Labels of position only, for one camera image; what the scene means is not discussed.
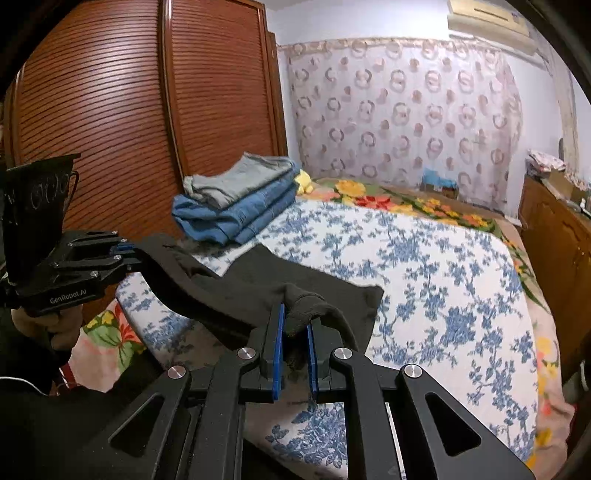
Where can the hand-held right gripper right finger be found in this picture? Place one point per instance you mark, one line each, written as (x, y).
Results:
(313, 360)

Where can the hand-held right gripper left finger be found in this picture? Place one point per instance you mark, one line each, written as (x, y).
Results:
(277, 350)

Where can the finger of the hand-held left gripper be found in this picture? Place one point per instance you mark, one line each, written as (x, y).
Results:
(97, 241)
(106, 270)

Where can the black pants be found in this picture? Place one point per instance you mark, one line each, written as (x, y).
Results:
(240, 290)

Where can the folded grey pants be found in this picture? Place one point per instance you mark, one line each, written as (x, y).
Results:
(240, 180)

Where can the person's left hand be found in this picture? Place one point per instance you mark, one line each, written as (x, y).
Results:
(51, 325)

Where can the blue floral bed sheet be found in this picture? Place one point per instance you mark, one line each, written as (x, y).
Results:
(415, 300)

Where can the wooden louvred wardrobe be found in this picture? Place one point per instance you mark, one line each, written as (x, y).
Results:
(138, 115)

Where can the folded blue jeans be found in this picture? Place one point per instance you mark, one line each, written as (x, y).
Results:
(240, 217)

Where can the yellow plush toy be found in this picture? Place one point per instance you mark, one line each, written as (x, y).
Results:
(305, 181)

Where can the colourful floral blanket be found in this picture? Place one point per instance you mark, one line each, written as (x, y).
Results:
(415, 203)

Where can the small dark box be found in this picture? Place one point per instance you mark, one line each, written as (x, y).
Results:
(438, 188)

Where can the blue cloth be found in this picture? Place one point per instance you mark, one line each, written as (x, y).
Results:
(438, 177)

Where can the wooden side cabinet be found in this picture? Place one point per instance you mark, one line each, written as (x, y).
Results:
(558, 240)

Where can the folded floral cloth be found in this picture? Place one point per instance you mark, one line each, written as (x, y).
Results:
(545, 161)

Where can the cardboard box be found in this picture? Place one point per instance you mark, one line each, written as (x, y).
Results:
(563, 182)

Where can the white corner curtain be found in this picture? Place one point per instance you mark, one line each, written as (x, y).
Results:
(565, 106)

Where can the wall air conditioner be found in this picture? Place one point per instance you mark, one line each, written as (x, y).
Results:
(489, 23)

